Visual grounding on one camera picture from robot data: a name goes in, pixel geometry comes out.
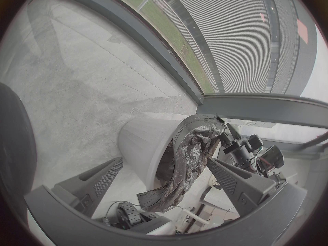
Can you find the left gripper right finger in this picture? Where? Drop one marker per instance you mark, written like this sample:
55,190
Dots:
243,188

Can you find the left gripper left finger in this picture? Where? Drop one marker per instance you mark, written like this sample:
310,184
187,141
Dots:
84,188

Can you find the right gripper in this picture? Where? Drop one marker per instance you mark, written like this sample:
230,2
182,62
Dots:
240,155

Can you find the black plastic bag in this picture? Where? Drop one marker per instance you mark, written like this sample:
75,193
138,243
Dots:
189,157

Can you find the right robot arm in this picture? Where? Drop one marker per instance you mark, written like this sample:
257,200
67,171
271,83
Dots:
271,157

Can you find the white trash bin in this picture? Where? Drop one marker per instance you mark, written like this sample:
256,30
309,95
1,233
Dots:
143,147

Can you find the window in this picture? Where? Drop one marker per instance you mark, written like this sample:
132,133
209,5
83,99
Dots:
256,109

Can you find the dark grey round chair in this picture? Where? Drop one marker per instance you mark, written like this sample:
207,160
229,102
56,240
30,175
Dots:
15,137

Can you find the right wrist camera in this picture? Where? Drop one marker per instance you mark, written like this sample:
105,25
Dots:
256,142

